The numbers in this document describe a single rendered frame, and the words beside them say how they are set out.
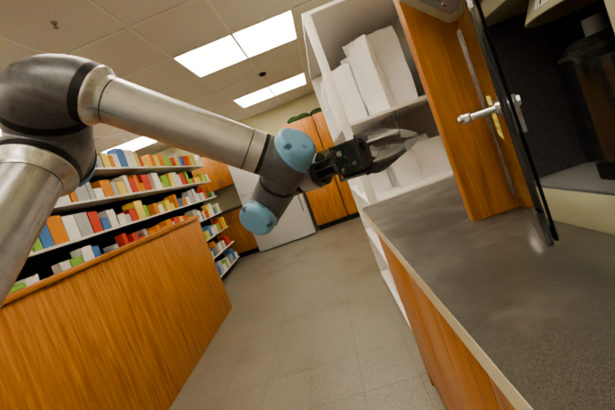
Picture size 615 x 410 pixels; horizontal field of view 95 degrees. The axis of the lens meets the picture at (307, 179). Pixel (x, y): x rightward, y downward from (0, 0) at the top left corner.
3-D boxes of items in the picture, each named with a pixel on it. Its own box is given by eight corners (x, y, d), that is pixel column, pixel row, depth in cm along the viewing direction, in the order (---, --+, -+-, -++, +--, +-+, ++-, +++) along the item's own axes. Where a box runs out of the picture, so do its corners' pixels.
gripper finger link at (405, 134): (414, 136, 48) (364, 154, 53) (418, 134, 53) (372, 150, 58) (407, 119, 48) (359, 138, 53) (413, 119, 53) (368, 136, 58)
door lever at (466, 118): (495, 114, 49) (490, 101, 49) (501, 115, 41) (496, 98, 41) (461, 126, 52) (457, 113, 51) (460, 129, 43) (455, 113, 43)
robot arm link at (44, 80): (17, 10, 41) (319, 129, 53) (32, 78, 48) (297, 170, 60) (-63, 29, 33) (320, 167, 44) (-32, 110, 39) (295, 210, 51)
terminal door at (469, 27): (518, 194, 64) (461, 26, 63) (556, 251, 38) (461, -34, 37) (514, 195, 65) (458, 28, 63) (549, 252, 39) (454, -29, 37)
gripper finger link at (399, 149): (420, 154, 48) (370, 169, 53) (424, 150, 53) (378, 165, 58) (414, 136, 48) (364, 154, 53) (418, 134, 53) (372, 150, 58)
